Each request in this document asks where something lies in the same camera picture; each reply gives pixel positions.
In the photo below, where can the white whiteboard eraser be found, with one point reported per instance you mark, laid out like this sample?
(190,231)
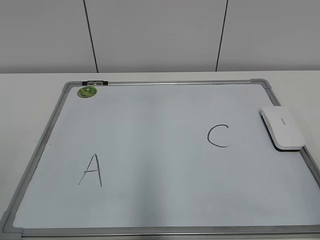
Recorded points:
(283,129)

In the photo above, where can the green round magnet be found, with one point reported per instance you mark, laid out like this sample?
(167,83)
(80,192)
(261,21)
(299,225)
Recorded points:
(87,92)

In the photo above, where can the white whiteboard with grey frame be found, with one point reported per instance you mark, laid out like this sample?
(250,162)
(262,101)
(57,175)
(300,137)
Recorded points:
(143,160)

